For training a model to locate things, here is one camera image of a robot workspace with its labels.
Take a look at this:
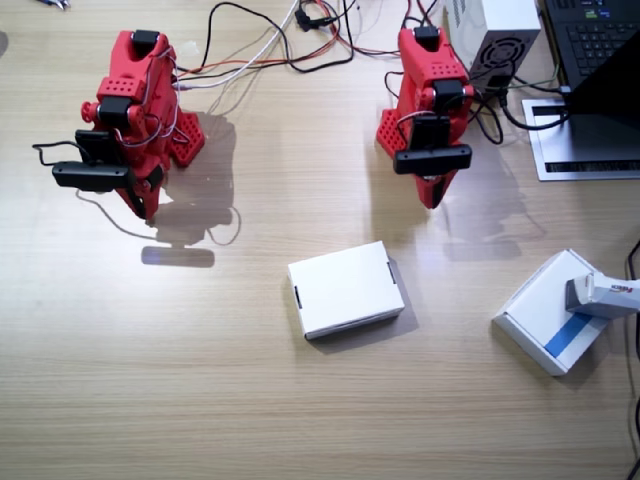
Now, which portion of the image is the long black looping cable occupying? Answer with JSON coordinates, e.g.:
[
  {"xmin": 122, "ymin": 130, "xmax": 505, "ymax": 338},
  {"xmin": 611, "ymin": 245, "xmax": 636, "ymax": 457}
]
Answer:
[{"xmin": 177, "ymin": 1, "xmax": 361, "ymax": 81}]

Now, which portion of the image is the white cable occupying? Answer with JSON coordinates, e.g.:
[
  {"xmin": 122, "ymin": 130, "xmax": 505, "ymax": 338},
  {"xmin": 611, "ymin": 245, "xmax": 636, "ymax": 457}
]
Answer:
[{"xmin": 172, "ymin": 0, "xmax": 301, "ymax": 92}]

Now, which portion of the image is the white cardboard box plain lid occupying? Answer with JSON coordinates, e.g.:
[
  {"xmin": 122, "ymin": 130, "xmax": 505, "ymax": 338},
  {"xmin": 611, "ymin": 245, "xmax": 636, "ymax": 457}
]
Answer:
[{"xmin": 287, "ymin": 240, "xmax": 406, "ymax": 341}]

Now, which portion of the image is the small white tube packet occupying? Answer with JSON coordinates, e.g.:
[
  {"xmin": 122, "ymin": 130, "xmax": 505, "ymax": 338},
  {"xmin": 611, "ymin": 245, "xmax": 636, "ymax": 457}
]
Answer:
[{"xmin": 564, "ymin": 272, "xmax": 640, "ymax": 321}]

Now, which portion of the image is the black laptop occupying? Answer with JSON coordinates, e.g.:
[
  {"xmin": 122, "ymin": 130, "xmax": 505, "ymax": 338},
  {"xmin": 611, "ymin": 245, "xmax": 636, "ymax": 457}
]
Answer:
[
  {"xmin": 564, "ymin": 29, "xmax": 640, "ymax": 151},
  {"xmin": 542, "ymin": 0, "xmax": 640, "ymax": 89}
]

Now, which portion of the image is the black cable connector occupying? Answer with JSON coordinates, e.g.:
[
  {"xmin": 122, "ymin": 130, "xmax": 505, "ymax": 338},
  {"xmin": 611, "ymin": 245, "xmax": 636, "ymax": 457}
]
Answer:
[{"xmin": 293, "ymin": 5, "xmax": 326, "ymax": 32}]

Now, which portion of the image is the black power cord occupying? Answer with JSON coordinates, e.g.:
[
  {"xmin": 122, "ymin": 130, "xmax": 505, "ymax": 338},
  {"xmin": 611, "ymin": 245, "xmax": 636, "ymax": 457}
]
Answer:
[{"xmin": 497, "ymin": 74, "xmax": 571, "ymax": 131}]

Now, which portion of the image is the black camera cable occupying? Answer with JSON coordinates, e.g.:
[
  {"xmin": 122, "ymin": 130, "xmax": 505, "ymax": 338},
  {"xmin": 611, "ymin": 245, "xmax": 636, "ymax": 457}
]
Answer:
[
  {"xmin": 32, "ymin": 141, "xmax": 81, "ymax": 169},
  {"xmin": 469, "ymin": 97, "xmax": 504, "ymax": 146}
]

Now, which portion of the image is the white box with blue stripe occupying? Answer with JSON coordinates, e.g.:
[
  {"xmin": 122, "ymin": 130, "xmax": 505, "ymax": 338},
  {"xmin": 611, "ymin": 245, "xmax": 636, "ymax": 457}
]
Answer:
[{"xmin": 492, "ymin": 248, "xmax": 614, "ymax": 376}]

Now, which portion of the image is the red and black wire bundle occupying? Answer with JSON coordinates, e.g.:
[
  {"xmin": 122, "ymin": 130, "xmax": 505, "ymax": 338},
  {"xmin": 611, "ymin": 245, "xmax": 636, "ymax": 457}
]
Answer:
[{"xmin": 344, "ymin": 0, "xmax": 449, "ymax": 71}]

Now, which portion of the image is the white power supply with fan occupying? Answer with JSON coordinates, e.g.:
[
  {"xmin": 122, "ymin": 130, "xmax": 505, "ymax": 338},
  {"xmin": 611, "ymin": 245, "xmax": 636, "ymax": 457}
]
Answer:
[{"xmin": 444, "ymin": 0, "xmax": 543, "ymax": 96}]

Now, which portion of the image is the red orange wire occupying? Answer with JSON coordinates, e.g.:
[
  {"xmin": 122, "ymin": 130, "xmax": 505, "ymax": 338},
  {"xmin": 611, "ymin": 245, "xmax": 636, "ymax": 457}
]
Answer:
[{"xmin": 177, "ymin": 0, "xmax": 351, "ymax": 76}]

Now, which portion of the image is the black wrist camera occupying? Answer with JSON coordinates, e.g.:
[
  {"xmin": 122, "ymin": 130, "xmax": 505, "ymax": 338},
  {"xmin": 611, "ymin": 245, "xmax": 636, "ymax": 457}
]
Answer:
[
  {"xmin": 393, "ymin": 114, "xmax": 474, "ymax": 175},
  {"xmin": 52, "ymin": 129, "xmax": 130, "ymax": 192}
]

